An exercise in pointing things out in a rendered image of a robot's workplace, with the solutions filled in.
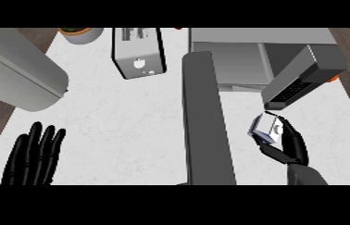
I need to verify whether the pale grey rounded appliance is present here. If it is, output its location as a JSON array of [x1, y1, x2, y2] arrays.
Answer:
[[0, 27, 71, 113]]

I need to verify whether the potted plant in grey pot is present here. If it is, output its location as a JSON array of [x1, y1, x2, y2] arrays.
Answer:
[[58, 27, 105, 45]]

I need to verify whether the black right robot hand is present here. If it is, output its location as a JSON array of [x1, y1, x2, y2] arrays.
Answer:
[[257, 110, 312, 167]]

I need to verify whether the white and blue milk carton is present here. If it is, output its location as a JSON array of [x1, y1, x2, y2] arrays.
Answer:
[[249, 112, 287, 145]]

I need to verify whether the grey microwave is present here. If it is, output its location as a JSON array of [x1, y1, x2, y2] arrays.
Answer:
[[189, 27, 350, 111]]

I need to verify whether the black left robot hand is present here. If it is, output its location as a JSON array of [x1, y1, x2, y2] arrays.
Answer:
[[0, 120, 68, 186]]

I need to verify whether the silver toaster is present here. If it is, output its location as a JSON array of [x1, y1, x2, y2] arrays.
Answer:
[[111, 27, 169, 81]]

